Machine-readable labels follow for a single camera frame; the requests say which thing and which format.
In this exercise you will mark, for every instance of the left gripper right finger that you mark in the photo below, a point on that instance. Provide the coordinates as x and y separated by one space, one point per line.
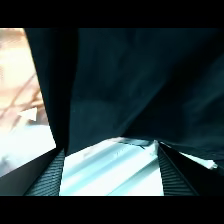
171 176

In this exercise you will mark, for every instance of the black garment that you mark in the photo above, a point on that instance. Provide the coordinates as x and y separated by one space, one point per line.
133 86

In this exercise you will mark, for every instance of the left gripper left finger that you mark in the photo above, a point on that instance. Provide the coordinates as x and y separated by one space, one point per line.
48 176

